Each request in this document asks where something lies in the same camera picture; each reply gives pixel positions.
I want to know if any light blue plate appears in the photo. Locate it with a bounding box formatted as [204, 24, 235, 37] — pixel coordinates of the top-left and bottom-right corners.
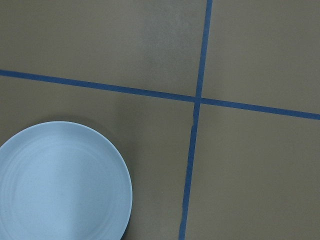
[0, 121, 133, 240]

